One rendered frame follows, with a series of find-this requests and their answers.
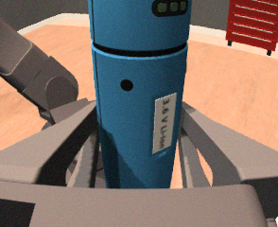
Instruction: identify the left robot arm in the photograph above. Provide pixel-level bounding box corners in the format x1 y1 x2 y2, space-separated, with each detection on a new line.
0 17 95 131

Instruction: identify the blue screwdriver barrel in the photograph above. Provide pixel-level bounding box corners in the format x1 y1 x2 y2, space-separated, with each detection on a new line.
88 0 192 189

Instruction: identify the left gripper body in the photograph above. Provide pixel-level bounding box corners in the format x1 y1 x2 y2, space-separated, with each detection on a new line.
95 169 106 188

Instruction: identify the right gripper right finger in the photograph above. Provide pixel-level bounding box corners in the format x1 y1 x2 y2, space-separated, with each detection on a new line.
178 101 278 220

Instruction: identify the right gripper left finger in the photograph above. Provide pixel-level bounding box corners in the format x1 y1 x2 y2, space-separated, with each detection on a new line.
0 101 100 188

